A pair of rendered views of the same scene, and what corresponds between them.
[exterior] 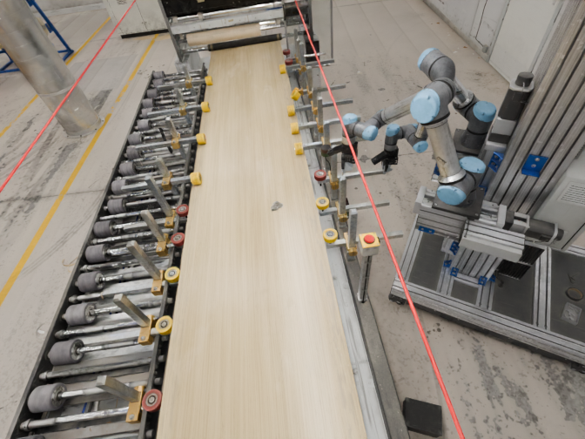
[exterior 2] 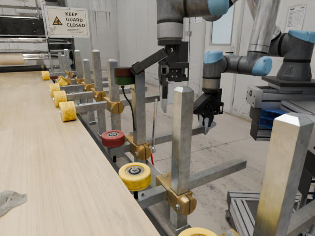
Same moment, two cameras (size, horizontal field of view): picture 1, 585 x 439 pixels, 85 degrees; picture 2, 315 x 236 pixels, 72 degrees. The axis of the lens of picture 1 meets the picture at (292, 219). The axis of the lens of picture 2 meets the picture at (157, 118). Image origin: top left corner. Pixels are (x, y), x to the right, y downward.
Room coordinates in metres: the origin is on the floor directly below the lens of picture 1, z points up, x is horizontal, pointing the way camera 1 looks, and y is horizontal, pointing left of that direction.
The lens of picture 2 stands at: (0.88, 0.00, 1.21)
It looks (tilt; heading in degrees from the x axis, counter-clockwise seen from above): 19 degrees down; 329
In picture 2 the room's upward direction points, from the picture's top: straight up
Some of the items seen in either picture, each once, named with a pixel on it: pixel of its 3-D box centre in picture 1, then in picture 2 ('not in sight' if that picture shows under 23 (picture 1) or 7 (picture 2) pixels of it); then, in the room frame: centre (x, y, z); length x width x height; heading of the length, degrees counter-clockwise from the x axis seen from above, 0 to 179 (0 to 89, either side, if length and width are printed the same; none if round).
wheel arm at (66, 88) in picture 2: (321, 104); (95, 85); (2.32, -0.37, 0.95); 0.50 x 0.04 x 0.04; 89
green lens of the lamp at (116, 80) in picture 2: not in sight; (123, 79); (1.53, -0.26, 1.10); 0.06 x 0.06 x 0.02
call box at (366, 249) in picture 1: (368, 245); not in sight; (0.77, -0.30, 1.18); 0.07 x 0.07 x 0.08; 89
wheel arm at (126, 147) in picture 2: (349, 176); (161, 138); (1.56, -0.42, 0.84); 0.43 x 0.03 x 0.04; 89
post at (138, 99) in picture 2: (333, 176); (139, 135); (1.53, -0.31, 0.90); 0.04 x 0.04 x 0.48; 89
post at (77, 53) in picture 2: (311, 95); (80, 84); (2.53, -0.32, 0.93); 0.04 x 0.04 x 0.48; 89
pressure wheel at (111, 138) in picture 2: (320, 178); (113, 147); (1.57, -0.23, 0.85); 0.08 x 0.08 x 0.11
